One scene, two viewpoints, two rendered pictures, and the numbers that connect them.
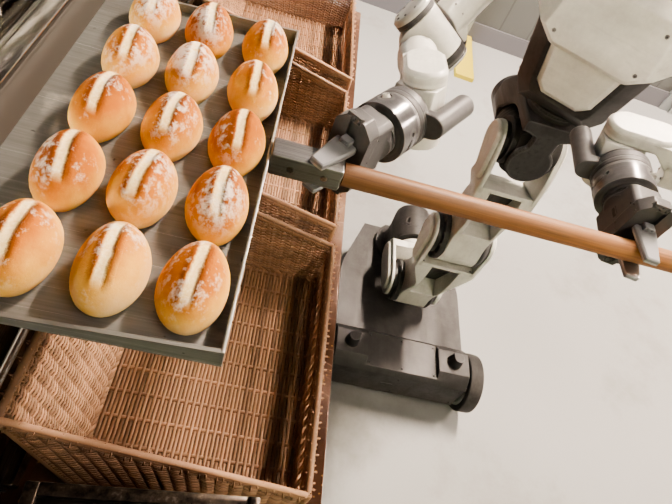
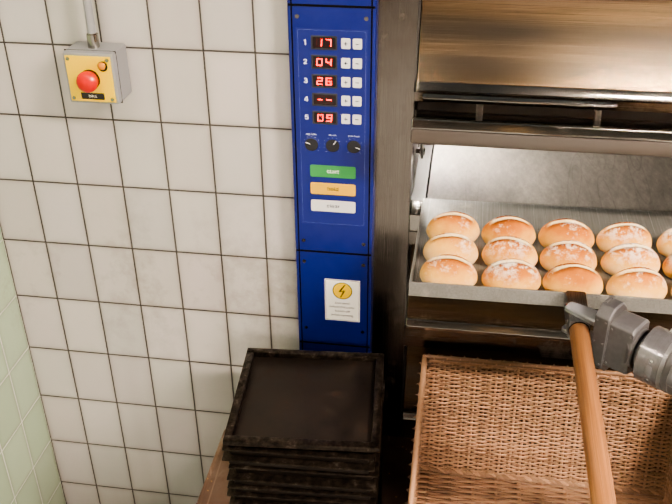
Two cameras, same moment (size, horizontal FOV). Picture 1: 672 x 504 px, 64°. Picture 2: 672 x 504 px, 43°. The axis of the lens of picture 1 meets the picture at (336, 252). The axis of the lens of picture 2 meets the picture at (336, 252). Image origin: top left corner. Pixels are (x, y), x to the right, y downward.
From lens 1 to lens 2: 1.32 m
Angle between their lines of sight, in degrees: 81
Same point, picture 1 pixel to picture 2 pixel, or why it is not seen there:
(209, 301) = (433, 268)
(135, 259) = (449, 246)
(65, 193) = (487, 231)
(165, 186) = (505, 252)
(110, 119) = (550, 235)
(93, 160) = (511, 232)
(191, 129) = (561, 258)
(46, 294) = not seen: hidden behind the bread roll
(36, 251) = (445, 226)
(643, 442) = not seen: outside the picture
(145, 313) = not seen: hidden behind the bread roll
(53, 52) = (469, 140)
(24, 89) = (444, 138)
